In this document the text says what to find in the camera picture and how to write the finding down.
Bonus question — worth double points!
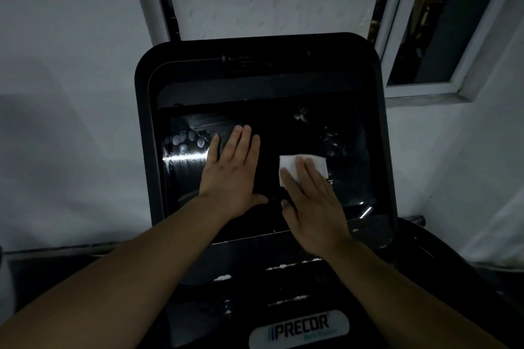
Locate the person's right hand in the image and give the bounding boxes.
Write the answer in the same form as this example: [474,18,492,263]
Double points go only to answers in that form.
[279,156,354,260]

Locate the person's left hand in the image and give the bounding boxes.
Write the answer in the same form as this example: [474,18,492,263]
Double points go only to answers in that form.
[198,124,269,222]

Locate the white wet wipe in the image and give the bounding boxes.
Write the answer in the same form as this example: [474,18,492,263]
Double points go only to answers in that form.
[278,154,329,189]

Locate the person's right forearm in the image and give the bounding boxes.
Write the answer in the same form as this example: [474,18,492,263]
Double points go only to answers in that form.
[323,238,508,349]

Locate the person's left forearm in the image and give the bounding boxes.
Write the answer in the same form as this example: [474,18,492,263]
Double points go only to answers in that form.
[0,193,230,349]

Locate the white framed window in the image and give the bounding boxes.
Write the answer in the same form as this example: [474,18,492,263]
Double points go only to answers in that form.
[127,0,524,108]

